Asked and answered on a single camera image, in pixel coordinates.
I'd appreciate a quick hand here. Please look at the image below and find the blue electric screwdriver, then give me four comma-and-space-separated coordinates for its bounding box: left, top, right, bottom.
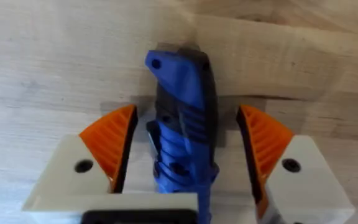
144, 47, 220, 224

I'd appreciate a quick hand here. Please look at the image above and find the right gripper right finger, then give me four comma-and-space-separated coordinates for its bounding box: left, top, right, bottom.
236, 104, 356, 224

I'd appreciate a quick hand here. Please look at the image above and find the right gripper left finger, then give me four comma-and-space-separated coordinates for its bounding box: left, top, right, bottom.
22, 104, 139, 212

